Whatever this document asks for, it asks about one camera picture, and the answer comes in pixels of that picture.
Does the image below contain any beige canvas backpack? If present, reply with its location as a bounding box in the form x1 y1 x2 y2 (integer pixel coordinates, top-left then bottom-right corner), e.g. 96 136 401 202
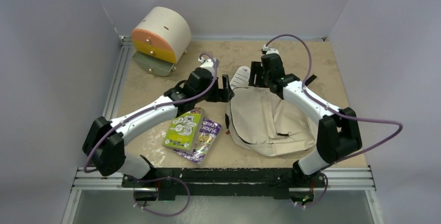
226 83 317 157

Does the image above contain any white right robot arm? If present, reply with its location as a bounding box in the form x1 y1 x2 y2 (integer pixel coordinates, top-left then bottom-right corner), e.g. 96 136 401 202
249 53 362 186

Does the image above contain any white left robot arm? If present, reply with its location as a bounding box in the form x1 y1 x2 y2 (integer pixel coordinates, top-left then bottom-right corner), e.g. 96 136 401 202
82 68 234 187

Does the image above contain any purple paperback book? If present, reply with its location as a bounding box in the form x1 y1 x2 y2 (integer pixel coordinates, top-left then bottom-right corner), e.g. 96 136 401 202
173 118 222 164

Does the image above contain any green paperback book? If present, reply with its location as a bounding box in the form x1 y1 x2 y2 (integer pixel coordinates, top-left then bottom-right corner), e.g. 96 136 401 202
162 108 205 152

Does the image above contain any round drawer cabinet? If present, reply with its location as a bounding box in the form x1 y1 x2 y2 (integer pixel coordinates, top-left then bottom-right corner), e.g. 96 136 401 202
131 7 191 76

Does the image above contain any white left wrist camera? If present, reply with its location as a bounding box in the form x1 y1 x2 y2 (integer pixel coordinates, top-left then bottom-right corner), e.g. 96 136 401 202
198 57 219 75

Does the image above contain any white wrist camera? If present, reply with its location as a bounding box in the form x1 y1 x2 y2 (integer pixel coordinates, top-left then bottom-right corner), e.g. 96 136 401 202
198 57 219 75
261 44 280 55

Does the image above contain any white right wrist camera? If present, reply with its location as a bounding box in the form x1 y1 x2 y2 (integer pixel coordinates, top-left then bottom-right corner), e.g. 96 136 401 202
261 44 280 55

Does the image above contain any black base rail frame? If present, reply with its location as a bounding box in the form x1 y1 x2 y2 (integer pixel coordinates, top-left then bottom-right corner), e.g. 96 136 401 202
73 167 376 204

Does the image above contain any aluminium side rail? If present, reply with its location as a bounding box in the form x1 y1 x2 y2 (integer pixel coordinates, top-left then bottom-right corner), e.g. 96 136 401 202
89 35 134 122

